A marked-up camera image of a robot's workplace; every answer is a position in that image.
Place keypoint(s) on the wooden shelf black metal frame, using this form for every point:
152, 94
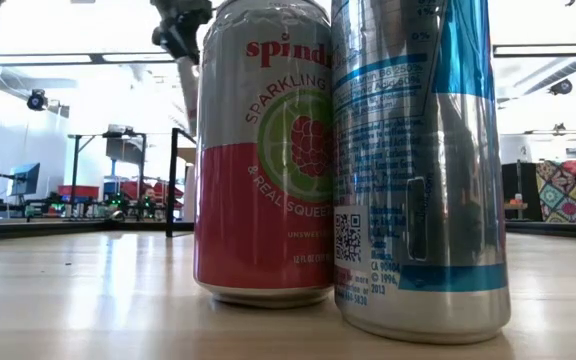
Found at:
172, 190

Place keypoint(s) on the colourful patchwork quilt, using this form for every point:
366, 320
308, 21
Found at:
570, 192

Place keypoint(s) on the black background frame table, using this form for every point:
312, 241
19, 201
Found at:
74, 170

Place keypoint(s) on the black aluminium table frame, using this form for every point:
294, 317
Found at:
43, 231

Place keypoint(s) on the black ceiling camera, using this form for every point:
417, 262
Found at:
37, 100
561, 86

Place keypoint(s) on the small orange object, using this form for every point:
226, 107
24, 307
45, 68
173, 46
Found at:
517, 205

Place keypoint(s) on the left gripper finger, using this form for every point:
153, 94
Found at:
180, 42

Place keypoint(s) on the grey ceiling duct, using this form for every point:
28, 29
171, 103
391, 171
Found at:
568, 67

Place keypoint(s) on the grey hanging box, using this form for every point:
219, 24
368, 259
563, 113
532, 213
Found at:
124, 151

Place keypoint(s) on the black partition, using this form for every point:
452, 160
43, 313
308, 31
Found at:
528, 195

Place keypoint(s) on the red grey Spindrift can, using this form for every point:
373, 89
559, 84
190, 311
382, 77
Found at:
248, 200

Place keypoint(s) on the dark computer monitor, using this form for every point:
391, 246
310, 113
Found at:
25, 179

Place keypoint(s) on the small grey dome object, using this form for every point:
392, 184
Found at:
117, 216

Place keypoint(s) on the background robot with green lights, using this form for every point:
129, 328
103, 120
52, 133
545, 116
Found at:
118, 205

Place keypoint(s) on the silver blue Red Bull can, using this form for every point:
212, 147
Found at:
418, 200

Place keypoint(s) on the white panel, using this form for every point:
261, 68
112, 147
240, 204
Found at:
189, 195

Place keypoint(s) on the person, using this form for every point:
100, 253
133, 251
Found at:
149, 195

